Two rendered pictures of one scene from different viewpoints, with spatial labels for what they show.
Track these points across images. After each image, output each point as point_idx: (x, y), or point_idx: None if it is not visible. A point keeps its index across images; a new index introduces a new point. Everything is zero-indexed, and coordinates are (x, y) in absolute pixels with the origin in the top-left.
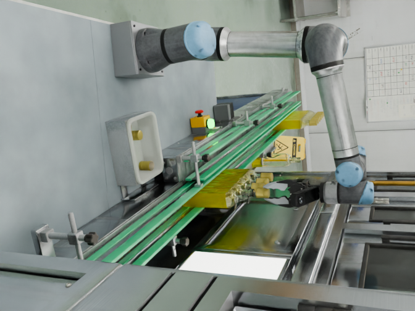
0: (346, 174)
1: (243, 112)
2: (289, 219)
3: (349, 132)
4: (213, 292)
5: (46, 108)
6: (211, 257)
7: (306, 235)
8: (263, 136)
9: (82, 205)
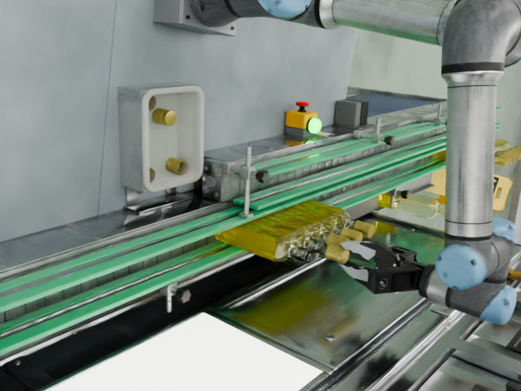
0: (453, 266)
1: (385, 120)
2: (373, 305)
3: (479, 195)
4: None
5: (8, 46)
6: (218, 330)
7: (386, 340)
8: (404, 163)
9: (47, 201)
